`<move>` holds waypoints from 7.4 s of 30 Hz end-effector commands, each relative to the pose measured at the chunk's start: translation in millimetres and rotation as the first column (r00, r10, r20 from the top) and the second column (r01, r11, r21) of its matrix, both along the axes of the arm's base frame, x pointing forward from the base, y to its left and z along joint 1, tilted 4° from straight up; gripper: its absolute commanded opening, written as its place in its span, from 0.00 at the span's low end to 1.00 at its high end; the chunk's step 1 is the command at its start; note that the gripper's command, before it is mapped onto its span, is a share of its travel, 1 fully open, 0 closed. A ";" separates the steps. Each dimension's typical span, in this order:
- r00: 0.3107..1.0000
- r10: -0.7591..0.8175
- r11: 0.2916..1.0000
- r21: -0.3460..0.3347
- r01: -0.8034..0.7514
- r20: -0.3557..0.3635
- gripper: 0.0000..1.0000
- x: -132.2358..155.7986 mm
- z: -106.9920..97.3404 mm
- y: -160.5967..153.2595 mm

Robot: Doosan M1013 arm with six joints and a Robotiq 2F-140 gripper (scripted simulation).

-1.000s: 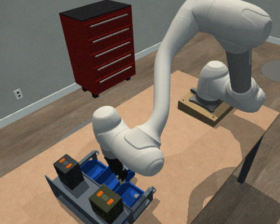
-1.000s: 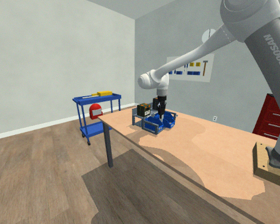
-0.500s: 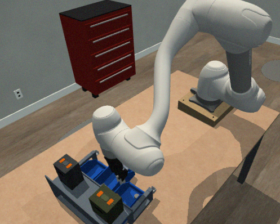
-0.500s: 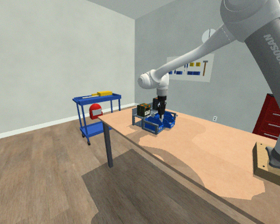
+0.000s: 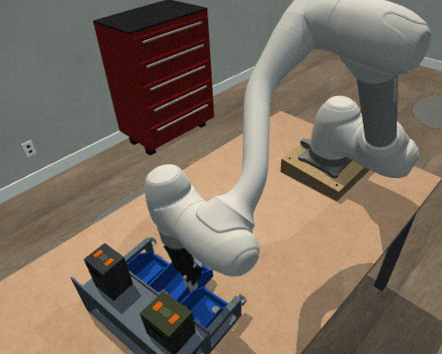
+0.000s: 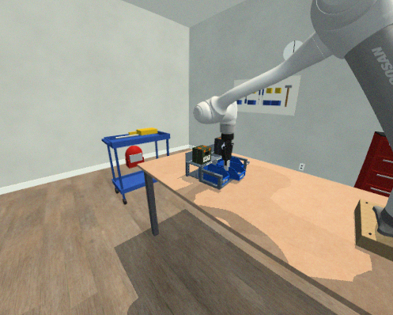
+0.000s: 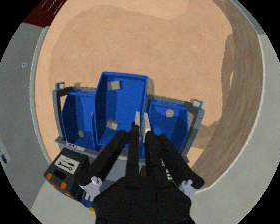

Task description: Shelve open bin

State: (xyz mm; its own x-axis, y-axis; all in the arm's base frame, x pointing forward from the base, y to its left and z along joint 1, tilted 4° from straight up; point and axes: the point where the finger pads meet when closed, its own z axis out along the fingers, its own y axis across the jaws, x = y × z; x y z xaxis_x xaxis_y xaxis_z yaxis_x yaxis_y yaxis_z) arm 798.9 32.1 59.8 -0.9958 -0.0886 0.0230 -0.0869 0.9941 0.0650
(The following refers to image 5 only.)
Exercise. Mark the blue bin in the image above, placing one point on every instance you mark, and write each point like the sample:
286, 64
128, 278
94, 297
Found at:
146, 266
171, 280
200, 302

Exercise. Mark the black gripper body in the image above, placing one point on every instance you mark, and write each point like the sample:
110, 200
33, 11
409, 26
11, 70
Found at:
181, 253

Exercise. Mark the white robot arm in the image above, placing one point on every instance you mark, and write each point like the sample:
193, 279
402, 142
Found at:
372, 38

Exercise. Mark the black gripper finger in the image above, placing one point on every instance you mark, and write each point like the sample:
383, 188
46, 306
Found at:
181, 268
196, 272

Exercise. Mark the black case with orange latches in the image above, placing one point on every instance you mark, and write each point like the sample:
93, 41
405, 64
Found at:
109, 271

